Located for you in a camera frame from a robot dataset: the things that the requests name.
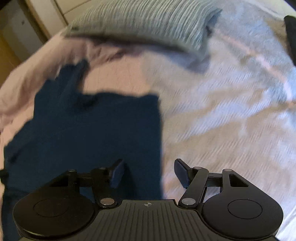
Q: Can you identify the dark blue fleece garment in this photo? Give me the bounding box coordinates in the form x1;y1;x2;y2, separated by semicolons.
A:
2;59;164;241

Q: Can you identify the grey striped pillow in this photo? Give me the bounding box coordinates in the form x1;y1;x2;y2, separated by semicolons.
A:
64;0;221;58

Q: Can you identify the white striped bed sheet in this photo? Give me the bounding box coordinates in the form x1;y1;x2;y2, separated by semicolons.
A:
143;1;295;240

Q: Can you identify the white wardrobe with panels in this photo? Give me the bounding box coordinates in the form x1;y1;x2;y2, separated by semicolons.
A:
25;0;99;39

